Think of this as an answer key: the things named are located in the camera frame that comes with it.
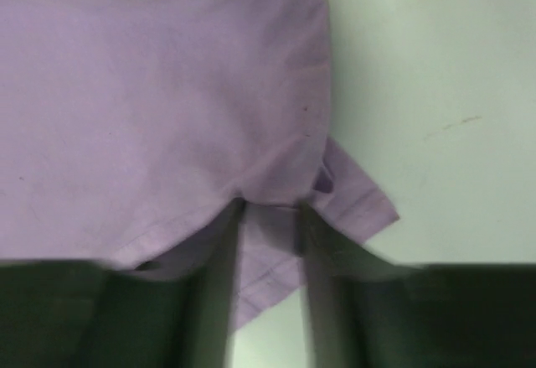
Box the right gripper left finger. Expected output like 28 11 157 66
1 199 245 367

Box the purple t shirt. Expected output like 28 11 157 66
1 0 398 326

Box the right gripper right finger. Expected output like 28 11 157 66
297 204 535 368

